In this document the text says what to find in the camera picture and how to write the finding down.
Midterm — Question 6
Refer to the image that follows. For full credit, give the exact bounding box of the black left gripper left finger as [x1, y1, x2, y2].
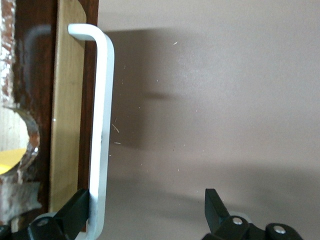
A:
[0, 188, 90, 240]

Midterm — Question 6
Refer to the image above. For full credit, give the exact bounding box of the wooden drawer with white handle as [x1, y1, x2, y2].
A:
[0, 0, 116, 240]

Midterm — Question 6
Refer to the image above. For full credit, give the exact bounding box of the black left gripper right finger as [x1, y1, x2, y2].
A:
[201, 188, 305, 240]

